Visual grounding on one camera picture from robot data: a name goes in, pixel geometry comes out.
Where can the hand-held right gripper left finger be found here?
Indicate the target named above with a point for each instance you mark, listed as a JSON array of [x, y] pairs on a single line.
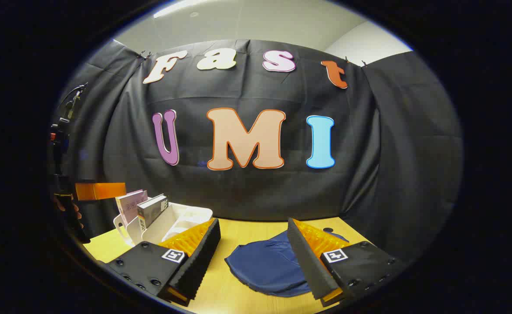
[[199, 261]]

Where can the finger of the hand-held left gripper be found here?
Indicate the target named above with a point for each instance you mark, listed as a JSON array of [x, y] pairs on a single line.
[[101, 191]]

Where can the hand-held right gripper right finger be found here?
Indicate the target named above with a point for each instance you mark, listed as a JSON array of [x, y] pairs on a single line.
[[306, 261]]

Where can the pink book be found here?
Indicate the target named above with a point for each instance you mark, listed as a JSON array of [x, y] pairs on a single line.
[[127, 205]]

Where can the blue schoolbag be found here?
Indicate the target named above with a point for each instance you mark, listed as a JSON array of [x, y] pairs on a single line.
[[264, 266]]

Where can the white plastic bookshelf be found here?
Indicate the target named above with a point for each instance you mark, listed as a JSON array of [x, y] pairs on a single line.
[[177, 218]]

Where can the grey book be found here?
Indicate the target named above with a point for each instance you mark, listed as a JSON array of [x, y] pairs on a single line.
[[151, 209]]

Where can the black backdrop cloth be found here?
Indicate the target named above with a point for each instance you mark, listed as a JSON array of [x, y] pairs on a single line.
[[260, 196]]

